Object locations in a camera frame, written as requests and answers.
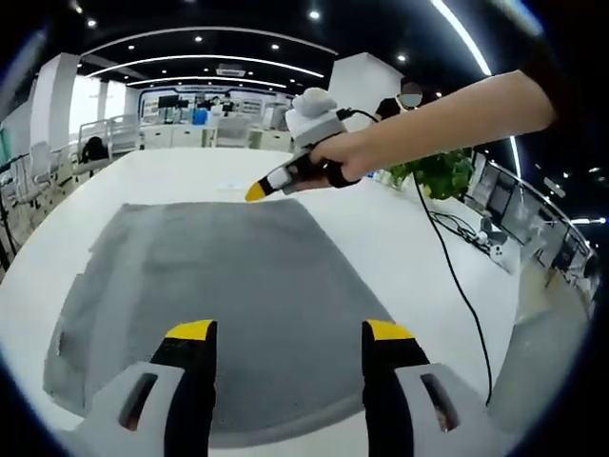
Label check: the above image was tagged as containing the black bag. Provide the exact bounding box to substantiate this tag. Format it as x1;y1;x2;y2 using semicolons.
81;136;111;164

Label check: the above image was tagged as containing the white power adapter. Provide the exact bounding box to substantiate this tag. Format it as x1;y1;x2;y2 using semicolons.
489;243;515;274

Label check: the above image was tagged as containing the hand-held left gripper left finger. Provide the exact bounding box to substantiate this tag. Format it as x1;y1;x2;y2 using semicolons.
59;319;219;457

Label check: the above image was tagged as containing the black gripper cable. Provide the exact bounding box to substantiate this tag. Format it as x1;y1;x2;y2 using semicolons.
335;108;494;408

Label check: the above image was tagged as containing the white table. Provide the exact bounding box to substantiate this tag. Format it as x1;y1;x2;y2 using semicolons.
0;147;524;457

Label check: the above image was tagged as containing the grey and white device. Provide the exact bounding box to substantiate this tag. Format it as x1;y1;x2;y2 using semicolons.
479;216;504;245

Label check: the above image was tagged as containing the grey towel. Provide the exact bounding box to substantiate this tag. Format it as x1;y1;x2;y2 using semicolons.
41;199;396;434

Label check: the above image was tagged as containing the green potted plant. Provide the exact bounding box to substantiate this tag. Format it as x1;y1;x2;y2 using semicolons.
384;147;475;201

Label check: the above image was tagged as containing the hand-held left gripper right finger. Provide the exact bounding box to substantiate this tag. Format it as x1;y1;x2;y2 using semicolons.
361;319;513;457

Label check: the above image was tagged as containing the person's right hand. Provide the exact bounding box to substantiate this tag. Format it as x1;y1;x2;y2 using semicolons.
308;127;378;189

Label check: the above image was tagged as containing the black coiled cable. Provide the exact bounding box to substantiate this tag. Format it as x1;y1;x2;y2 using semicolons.
430;211;482;245

